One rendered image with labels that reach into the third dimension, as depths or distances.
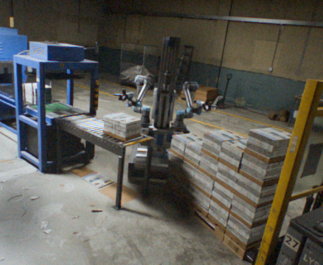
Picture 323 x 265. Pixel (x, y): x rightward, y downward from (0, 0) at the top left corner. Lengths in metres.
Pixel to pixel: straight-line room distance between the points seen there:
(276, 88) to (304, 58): 1.17
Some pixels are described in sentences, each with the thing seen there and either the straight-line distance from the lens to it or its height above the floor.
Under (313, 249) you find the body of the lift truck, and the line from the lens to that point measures 2.46.
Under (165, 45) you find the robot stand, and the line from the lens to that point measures 4.14.
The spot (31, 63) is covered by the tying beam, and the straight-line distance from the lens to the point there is 4.12.
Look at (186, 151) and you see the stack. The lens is 3.50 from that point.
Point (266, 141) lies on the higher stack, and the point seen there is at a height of 1.25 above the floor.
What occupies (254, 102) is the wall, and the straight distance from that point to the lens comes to 10.15.
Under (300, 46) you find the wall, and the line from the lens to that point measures 9.75.
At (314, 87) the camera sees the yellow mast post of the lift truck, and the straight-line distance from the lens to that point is 2.19.
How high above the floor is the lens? 1.99
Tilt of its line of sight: 19 degrees down
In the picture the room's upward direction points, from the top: 7 degrees clockwise
